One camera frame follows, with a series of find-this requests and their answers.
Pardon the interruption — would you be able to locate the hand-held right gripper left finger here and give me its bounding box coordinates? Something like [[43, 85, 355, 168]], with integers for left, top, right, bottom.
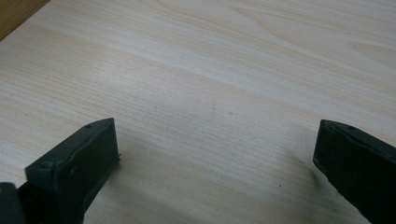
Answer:
[[17, 117, 121, 224]]

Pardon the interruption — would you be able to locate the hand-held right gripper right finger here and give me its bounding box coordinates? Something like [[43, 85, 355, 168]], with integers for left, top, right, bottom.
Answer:
[[312, 119, 396, 224]]

